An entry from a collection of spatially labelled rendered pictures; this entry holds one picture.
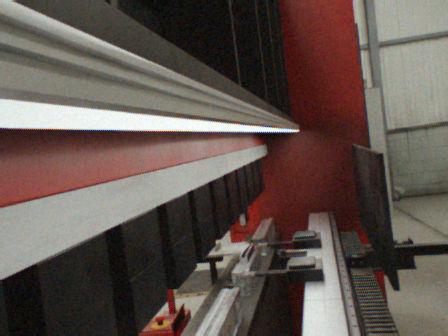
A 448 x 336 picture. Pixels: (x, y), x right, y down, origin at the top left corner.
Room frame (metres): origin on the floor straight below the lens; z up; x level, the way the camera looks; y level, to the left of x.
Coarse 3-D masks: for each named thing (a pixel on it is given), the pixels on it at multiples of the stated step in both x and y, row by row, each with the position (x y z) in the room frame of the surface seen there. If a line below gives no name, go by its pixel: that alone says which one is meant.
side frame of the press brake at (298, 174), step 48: (288, 0) 2.66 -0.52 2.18; (336, 0) 2.60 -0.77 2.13; (288, 48) 2.66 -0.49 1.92; (336, 48) 2.61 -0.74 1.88; (336, 96) 2.61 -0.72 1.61; (288, 144) 2.68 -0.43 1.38; (336, 144) 2.62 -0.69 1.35; (288, 192) 2.68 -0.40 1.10; (336, 192) 2.62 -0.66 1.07; (240, 240) 2.75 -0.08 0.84; (288, 240) 2.69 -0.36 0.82; (288, 288) 2.70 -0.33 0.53; (384, 288) 2.58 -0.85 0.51
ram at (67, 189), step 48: (0, 144) 0.43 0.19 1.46; (48, 144) 0.51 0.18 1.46; (96, 144) 0.61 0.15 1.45; (144, 144) 0.78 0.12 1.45; (192, 144) 1.08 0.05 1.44; (240, 144) 1.77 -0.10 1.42; (0, 192) 0.42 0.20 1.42; (48, 192) 0.49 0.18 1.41; (96, 192) 0.59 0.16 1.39; (144, 192) 0.75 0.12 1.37; (0, 240) 0.41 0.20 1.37; (48, 240) 0.48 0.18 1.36
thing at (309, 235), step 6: (294, 234) 1.90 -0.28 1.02; (300, 234) 1.82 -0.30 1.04; (306, 234) 1.81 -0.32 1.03; (312, 234) 1.80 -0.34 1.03; (318, 234) 1.84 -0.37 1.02; (294, 240) 1.79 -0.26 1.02; (300, 240) 1.78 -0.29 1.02; (306, 240) 1.78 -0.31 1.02; (312, 240) 1.77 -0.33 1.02; (318, 240) 1.77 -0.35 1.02; (258, 246) 1.86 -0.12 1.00; (264, 246) 1.85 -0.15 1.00; (270, 246) 1.85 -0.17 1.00; (294, 246) 1.79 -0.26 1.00; (300, 246) 1.78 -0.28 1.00; (306, 246) 1.78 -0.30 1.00; (312, 246) 1.77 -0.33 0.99; (318, 246) 1.77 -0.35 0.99
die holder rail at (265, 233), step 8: (264, 224) 2.50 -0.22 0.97; (272, 224) 2.59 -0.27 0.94; (256, 232) 2.30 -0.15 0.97; (264, 232) 2.27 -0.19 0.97; (272, 232) 2.57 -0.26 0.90; (256, 240) 2.18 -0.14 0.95; (264, 240) 2.20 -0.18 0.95; (272, 240) 2.49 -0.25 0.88; (264, 248) 2.18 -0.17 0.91; (264, 256) 2.17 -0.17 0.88
